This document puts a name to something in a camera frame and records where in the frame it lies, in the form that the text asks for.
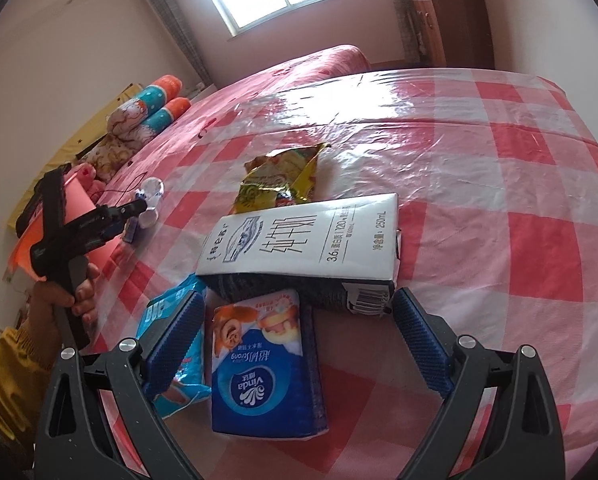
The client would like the light blue plastic packet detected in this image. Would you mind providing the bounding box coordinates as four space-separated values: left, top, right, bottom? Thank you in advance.
135 275 214 420

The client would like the yellow snack bag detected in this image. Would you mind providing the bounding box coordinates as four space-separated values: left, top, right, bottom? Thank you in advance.
233 142 332 215

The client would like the person's left forearm yellow sleeve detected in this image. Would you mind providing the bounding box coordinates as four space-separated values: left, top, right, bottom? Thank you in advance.
0 325 60 456

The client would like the thin black cable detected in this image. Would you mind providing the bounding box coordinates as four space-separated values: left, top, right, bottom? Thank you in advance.
86 172 147 206

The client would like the yellow floral pillow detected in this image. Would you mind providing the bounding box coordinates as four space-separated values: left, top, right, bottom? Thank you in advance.
86 132 140 183

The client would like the patterned curtain beside cabinet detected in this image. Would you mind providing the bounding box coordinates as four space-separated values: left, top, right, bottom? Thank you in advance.
389 0 432 63

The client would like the pink bed blanket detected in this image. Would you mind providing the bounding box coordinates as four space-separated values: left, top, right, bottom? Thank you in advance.
91 44 372 196

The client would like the person's left hand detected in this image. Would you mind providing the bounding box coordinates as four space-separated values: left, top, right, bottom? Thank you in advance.
29 261 103 348

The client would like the yellow headboard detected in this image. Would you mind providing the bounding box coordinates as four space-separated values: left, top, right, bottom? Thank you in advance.
6 82 144 231

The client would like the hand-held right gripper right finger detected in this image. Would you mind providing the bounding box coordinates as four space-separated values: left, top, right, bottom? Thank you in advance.
388 287 566 480

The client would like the white navy milk carton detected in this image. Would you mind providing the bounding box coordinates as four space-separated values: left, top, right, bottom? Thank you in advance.
195 192 404 317

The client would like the orange teal bolster pillow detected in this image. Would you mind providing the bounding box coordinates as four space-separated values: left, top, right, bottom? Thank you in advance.
144 74 184 111
146 97 192 136

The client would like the rolled white red quilt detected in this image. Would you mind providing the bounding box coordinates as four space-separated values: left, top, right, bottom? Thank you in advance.
106 95 154 143

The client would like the pink plush cushion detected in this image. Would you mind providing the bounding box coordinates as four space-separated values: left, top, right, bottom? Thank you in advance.
64 160 104 196

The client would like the red white checked tablecloth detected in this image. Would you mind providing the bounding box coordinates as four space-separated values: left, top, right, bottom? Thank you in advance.
86 66 598 480

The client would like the grey checked curtain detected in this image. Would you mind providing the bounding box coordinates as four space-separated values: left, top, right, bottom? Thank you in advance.
135 0 214 86

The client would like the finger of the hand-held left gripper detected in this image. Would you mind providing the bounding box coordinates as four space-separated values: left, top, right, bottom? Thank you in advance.
105 197 148 227

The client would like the blue tissue packet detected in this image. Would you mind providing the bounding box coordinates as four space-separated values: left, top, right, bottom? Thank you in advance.
210 287 330 442

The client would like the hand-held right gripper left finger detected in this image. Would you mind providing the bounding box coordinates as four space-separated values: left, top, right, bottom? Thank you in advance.
33 289 208 480

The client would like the orange plastic bin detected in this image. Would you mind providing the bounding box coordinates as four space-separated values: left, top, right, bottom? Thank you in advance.
8 164 100 285

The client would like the brown wooden cabinet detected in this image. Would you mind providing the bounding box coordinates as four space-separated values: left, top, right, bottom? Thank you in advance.
406 0 494 68

